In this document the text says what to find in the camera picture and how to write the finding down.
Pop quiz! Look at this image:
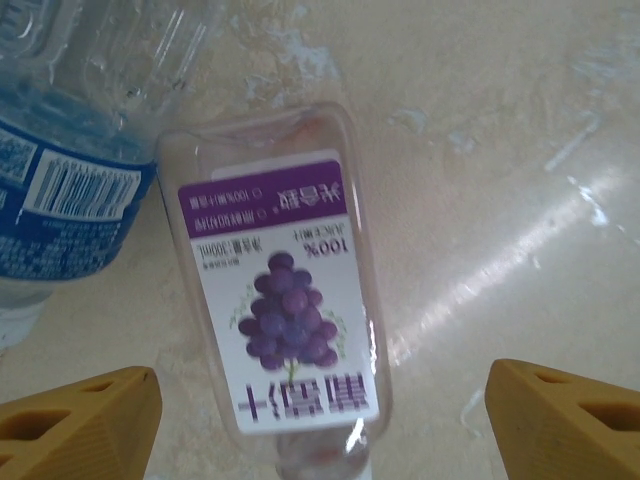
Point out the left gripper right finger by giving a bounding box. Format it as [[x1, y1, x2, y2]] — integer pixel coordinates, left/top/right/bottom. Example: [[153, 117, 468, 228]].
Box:
[[487, 358, 640, 480]]

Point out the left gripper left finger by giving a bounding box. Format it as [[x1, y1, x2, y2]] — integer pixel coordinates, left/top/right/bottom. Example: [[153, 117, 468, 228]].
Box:
[[0, 366, 164, 480]]

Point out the purple grape juice bottle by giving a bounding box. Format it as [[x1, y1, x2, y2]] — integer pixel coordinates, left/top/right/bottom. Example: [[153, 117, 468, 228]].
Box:
[[154, 101, 397, 480]]

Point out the blue label bottle white cap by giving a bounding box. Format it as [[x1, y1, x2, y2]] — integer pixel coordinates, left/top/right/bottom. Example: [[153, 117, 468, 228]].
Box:
[[0, 0, 229, 354]]

